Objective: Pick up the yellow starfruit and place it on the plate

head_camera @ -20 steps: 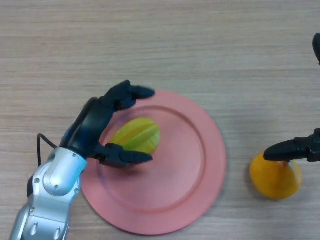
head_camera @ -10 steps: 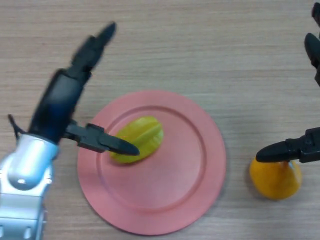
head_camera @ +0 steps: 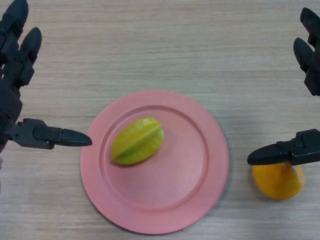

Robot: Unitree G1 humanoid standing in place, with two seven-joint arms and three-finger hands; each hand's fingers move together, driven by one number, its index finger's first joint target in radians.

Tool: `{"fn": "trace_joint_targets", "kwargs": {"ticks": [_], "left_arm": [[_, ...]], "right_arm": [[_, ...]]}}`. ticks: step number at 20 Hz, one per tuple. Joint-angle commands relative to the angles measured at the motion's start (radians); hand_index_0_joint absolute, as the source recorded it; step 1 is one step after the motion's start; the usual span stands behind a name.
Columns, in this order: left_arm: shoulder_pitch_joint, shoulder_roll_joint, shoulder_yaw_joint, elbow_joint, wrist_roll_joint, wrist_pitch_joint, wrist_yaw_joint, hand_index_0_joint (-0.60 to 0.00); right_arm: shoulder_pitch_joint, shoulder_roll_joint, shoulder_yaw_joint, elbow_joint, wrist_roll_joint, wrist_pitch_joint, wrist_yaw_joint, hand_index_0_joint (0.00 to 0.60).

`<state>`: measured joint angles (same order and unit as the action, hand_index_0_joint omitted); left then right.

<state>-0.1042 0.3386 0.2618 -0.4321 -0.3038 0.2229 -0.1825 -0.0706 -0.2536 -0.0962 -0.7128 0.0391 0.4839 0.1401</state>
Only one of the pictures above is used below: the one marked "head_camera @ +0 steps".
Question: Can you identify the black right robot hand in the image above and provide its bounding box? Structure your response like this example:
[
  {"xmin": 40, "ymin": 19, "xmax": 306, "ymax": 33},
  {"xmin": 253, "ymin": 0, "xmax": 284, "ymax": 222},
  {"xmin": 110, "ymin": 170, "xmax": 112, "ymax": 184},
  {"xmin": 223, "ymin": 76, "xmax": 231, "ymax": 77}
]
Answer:
[{"xmin": 246, "ymin": 7, "xmax": 320, "ymax": 166}]

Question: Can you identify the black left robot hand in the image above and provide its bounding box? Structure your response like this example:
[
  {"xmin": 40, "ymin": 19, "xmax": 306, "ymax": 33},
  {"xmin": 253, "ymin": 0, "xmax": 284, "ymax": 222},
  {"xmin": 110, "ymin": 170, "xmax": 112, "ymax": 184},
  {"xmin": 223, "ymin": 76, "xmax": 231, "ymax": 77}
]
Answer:
[{"xmin": 0, "ymin": 0, "xmax": 93, "ymax": 154}]

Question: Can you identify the yellow green starfruit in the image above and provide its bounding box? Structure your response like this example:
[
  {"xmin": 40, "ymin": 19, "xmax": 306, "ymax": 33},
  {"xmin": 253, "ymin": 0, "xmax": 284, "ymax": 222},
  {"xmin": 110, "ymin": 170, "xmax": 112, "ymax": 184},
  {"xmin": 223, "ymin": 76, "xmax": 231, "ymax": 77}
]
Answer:
[{"xmin": 110, "ymin": 116, "xmax": 165, "ymax": 166}]

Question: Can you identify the pink round plate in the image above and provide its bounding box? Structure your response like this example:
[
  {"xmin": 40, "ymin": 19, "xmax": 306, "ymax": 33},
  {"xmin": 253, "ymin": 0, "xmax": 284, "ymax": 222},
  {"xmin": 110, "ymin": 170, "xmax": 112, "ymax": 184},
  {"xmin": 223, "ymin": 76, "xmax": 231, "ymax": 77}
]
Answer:
[{"xmin": 80, "ymin": 89, "xmax": 230, "ymax": 235}]

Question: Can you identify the orange yellow pear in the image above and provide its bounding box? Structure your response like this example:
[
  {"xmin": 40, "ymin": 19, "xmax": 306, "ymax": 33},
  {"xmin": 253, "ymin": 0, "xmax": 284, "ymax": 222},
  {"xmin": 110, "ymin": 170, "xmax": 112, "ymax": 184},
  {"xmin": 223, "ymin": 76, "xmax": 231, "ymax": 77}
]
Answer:
[{"xmin": 251, "ymin": 162, "xmax": 306, "ymax": 201}]

